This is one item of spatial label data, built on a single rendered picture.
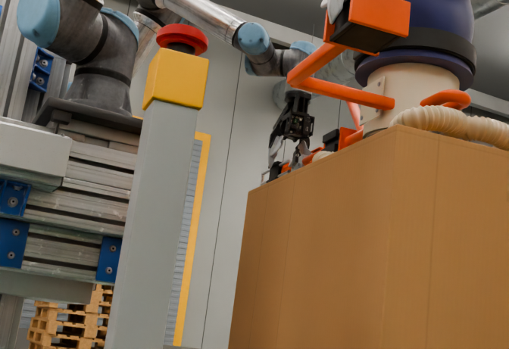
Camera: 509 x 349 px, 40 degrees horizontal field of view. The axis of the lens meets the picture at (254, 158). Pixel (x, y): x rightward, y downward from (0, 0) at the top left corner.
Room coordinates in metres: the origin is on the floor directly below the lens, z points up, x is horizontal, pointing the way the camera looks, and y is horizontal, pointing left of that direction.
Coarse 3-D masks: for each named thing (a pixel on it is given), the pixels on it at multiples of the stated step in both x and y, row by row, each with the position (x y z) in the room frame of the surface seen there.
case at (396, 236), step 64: (256, 192) 1.40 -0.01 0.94; (320, 192) 1.10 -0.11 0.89; (384, 192) 0.90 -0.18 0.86; (448, 192) 0.91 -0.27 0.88; (256, 256) 1.35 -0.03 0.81; (320, 256) 1.07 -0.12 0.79; (384, 256) 0.89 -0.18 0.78; (448, 256) 0.91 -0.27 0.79; (256, 320) 1.31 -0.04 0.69; (320, 320) 1.05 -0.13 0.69; (384, 320) 0.88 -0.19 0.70; (448, 320) 0.91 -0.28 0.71
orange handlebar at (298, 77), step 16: (320, 48) 0.97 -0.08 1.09; (336, 48) 0.93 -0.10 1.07; (304, 64) 1.03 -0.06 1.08; (320, 64) 1.00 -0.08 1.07; (288, 80) 1.09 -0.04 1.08; (304, 80) 1.10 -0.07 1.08; (320, 80) 1.11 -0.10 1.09; (336, 96) 1.13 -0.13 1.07; (352, 96) 1.13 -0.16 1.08; (368, 96) 1.14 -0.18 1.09; (384, 96) 1.15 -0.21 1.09; (432, 96) 1.11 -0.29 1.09; (448, 96) 1.08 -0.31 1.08; (464, 96) 1.08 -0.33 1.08; (304, 160) 1.61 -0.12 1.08
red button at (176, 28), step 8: (176, 24) 0.84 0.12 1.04; (184, 24) 0.84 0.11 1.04; (160, 32) 0.85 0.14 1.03; (168, 32) 0.84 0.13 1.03; (176, 32) 0.84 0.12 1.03; (184, 32) 0.84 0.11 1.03; (192, 32) 0.84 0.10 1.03; (200, 32) 0.85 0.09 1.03; (160, 40) 0.87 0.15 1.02; (168, 40) 0.85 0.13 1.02; (176, 40) 0.85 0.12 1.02; (184, 40) 0.84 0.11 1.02; (192, 40) 0.85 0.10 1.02; (200, 40) 0.85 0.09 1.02; (168, 48) 0.86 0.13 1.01; (176, 48) 0.85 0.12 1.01; (184, 48) 0.85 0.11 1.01; (192, 48) 0.86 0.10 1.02; (200, 48) 0.87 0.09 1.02
